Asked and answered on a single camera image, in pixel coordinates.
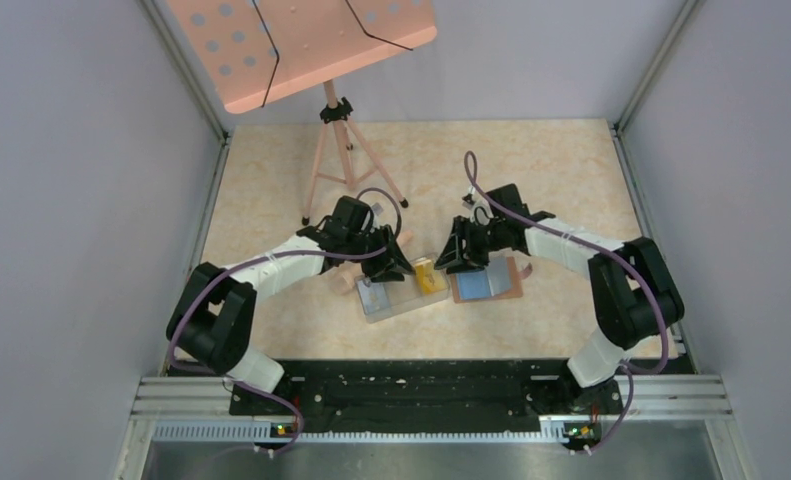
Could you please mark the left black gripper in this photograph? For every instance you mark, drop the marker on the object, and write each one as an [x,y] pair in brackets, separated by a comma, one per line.
[388,265]

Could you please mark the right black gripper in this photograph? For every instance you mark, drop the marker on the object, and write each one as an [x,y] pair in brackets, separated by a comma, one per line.
[453,251]

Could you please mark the clear plastic card box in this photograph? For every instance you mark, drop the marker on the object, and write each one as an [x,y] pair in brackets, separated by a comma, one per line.
[405,296]

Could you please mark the brown leather card holder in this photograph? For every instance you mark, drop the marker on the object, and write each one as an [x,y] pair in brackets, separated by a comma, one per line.
[502,279]

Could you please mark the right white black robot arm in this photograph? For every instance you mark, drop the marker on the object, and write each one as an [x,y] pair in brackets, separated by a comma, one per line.
[634,294]

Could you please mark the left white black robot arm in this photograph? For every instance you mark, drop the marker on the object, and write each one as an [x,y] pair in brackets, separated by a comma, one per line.
[213,319]

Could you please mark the grey white credit card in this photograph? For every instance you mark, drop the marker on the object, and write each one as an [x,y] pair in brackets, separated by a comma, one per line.
[373,297]

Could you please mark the yellow credit card stack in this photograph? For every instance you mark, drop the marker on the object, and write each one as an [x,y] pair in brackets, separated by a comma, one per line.
[429,280]

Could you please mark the pink music stand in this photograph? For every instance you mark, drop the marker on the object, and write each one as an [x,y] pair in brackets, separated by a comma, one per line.
[258,52]

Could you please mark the pink cylindrical handle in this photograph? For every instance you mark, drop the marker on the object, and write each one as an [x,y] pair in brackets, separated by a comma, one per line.
[344,279]

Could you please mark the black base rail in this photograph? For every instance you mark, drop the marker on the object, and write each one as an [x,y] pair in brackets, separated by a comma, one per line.
[430,396]

